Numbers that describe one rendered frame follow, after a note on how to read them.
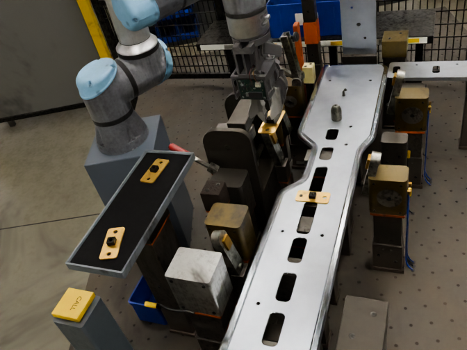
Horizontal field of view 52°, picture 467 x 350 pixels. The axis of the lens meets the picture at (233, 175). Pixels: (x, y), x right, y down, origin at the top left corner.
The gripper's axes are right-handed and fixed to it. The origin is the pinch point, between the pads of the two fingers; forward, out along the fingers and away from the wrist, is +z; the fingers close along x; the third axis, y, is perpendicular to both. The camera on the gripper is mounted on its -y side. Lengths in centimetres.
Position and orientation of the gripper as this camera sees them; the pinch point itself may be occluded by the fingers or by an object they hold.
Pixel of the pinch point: (270, 115)
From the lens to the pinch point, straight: 103.8
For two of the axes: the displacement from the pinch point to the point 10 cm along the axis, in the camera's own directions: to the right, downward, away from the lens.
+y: -3.6, 6.6, -6.6
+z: 2.0, 7.5, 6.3
